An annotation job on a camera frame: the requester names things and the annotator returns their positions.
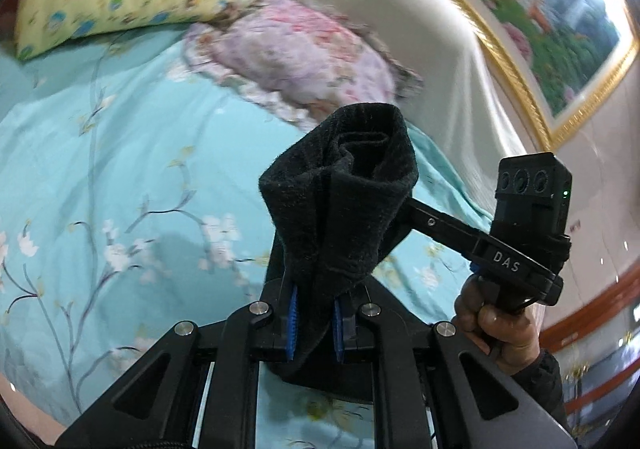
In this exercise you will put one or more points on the person's right hand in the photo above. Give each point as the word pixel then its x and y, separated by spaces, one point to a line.
pixel 515 339

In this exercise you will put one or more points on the pink purple floral pillow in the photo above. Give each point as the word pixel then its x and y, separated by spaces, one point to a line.
pixel 297 59

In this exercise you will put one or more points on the white striped headboard cover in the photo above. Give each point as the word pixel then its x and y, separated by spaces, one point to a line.
pixel 461 107

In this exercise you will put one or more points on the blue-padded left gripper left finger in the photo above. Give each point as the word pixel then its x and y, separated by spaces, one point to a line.
pixel 285 323

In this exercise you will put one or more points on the light blue floral bedsheet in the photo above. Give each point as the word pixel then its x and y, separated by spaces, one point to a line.
pixel 129 202

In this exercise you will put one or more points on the black fleece pants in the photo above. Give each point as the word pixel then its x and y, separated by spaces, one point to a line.
pixel 334 197

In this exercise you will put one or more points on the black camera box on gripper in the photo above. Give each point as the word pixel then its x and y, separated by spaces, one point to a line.
pixel 533 196

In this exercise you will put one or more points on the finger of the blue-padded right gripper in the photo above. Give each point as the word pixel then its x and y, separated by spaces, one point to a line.
pixel 442 228

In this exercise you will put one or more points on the wooden glass door cabinet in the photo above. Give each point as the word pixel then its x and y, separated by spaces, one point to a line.
pixel 598 352

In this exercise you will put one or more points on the black sleeve right forearm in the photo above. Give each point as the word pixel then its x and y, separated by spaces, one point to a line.
pixel 542 380

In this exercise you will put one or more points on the gold framed landscape painting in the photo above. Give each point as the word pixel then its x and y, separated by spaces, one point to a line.
pixel 561 59

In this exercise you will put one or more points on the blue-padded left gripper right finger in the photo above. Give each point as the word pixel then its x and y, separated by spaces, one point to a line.
pixel 344 327

